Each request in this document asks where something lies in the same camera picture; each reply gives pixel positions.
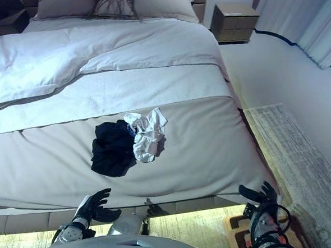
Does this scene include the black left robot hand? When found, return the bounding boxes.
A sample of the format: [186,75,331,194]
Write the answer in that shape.
[73,186,124,226]

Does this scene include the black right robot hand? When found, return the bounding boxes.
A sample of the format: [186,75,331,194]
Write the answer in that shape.
[238,178,282,206]

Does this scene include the black garment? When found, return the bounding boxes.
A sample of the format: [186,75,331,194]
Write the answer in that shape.
[90,118,140,180]

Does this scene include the white garment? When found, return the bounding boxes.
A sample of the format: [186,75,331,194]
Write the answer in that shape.
[120,104,169,164]

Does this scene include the brown wicker basket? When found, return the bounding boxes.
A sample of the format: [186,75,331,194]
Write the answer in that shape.
[222,210,315,248]

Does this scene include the silver left robot leg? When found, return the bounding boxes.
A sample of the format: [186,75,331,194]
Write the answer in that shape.
[107,210,146,239]

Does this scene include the grey streaked area rug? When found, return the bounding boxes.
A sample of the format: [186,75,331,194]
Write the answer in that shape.
[0,85,331,248]

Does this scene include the white textured blanket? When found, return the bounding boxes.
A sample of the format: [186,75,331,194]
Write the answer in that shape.
[0,50,238,153]

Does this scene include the white smooth duvet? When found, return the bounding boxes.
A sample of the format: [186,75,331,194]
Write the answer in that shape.
[0,6,232,125]

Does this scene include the brown wooden nightstand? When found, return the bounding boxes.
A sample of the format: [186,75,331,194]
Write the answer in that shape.
[209,2,260,48]

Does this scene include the white curtain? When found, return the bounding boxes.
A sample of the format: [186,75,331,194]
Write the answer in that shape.
[251,0,331,71]

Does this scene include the grey patterned cushion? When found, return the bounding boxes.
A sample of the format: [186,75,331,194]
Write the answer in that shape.
[86,0,140,24]

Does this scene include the beige pillow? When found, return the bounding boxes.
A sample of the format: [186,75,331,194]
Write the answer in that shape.
[132,0,201,23]
[27,0,101,24]

